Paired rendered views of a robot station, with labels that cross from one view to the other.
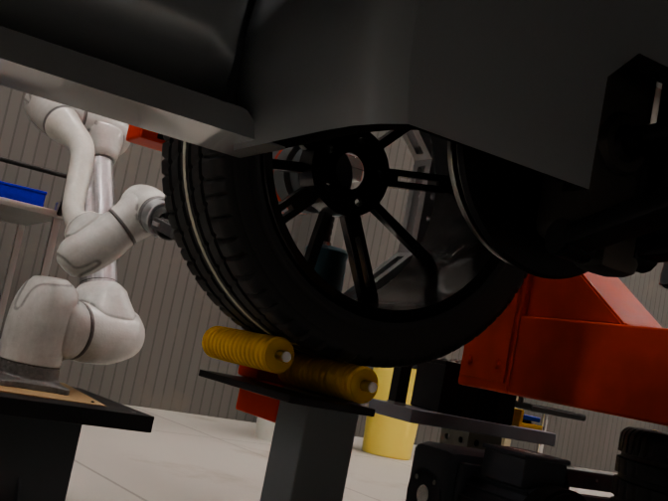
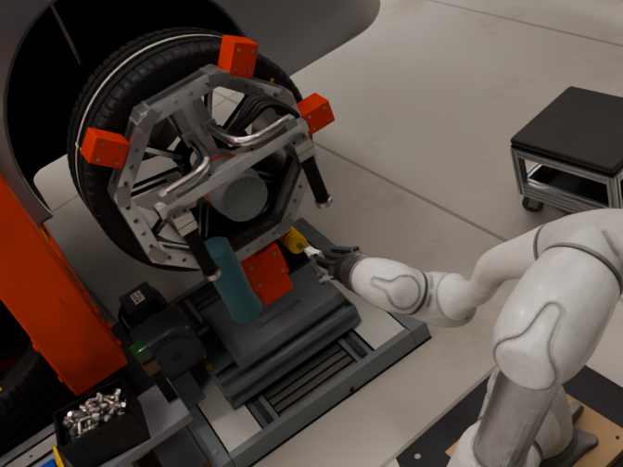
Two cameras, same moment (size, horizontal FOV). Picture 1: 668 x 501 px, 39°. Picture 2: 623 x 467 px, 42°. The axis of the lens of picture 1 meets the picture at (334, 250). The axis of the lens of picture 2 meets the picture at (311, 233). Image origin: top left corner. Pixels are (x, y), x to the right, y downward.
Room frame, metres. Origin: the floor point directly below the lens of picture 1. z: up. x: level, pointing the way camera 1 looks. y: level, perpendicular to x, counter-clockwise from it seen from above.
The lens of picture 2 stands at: (3.53, 0.66, 1.97)
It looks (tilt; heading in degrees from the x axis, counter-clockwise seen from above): 37 degrees down; 193
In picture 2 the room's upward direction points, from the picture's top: 23 degrees counter-clockwise
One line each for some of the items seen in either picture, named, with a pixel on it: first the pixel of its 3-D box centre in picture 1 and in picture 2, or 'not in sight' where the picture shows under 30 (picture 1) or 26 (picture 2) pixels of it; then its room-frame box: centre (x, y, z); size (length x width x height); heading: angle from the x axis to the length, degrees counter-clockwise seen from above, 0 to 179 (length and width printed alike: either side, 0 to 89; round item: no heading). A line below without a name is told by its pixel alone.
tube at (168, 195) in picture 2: not in sight; (174, 154); (1.88, 0.03, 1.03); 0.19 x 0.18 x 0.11; 30
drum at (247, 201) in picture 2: (298, 178); (228, 183); (1.79, 0.10, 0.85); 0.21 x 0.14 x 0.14; 30
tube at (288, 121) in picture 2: not in sight; (243, 113); (1.78, 0.21, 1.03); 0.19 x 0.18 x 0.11; 30
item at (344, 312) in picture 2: not in sight; (270, 327); (1.59, -0.06, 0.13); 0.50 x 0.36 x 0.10; 120
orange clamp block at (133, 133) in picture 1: (160, 126); (312, 114); (1.56, 0.33, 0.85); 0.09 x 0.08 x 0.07; 120
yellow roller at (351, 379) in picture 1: (324, 376); not in sight; (1.58, -0.03, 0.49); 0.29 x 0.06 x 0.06; 30
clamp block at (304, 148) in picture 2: not in sight; (297, 144); (1.82, 0.31, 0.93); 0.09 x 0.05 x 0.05; 30
